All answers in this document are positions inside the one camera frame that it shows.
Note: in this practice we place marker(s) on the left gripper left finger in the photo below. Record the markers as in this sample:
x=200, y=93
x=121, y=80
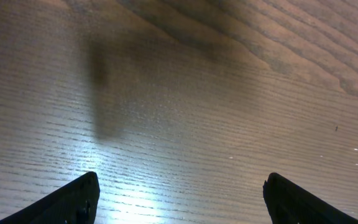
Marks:
x=74, y=203

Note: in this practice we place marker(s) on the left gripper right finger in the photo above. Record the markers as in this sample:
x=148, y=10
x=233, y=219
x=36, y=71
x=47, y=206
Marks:
x=288, y=203

